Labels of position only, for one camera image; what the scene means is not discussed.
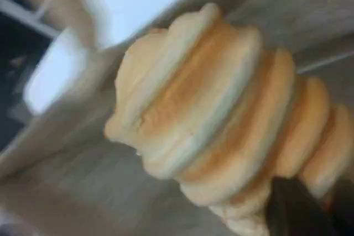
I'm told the brown jute bag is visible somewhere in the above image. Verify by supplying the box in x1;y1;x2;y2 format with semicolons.
0;0;354;236

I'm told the long striped bread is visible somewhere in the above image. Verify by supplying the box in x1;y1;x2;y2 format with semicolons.
103;2;354;236

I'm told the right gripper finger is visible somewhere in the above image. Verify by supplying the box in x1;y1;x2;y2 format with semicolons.
264;176;341;236

